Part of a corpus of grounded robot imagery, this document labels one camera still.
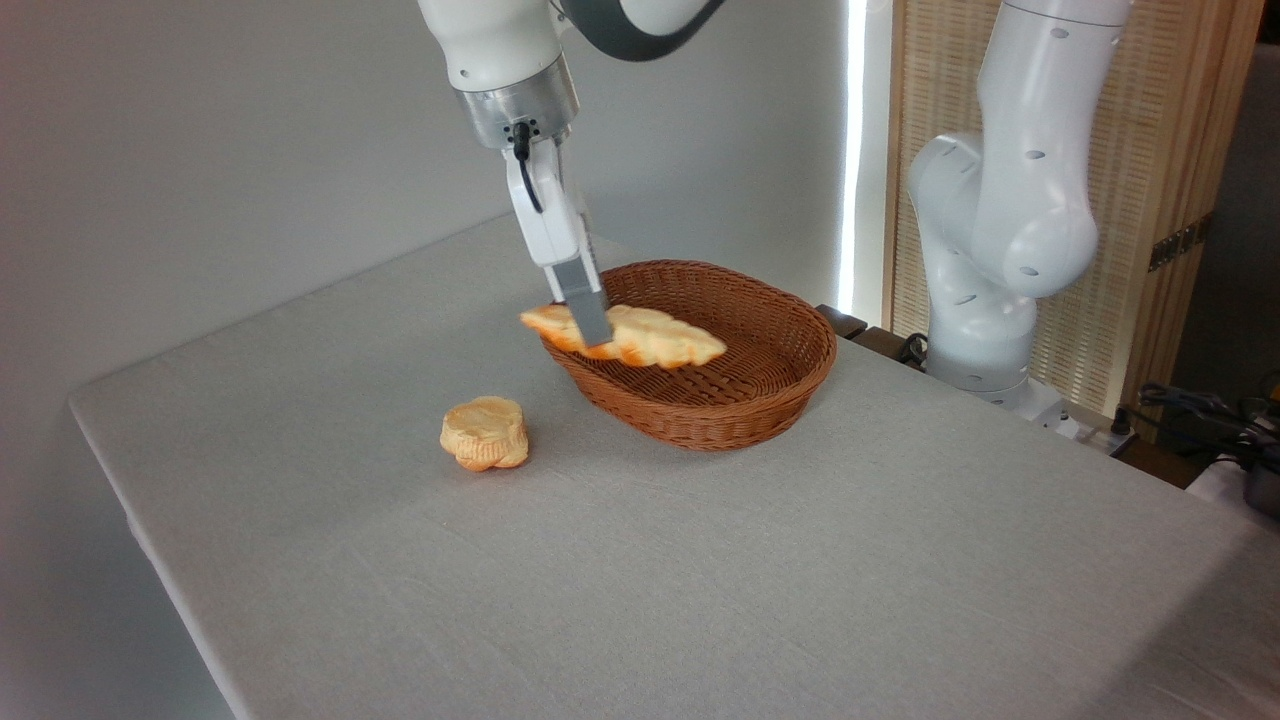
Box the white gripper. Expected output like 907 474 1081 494
504 134 614 347

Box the long braided bread loaf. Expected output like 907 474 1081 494
519 303 729 371

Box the small round bread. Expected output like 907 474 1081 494
440 396 530 473

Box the brown wicker basket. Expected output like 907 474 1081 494
540 260 839 453

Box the grey tablecloth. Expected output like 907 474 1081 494
68 210 1280 720

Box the white power strip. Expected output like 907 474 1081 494
1060 415 1139 459

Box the metal screen hinge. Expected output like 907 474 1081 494
1148 214 1215 273

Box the wooden folding screen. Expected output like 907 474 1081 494
883 0 1267 426

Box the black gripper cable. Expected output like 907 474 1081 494
511 121 547 216

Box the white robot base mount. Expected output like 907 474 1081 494
975 375 1083 441

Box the black cable bundle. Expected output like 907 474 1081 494
1135 372 1280 471

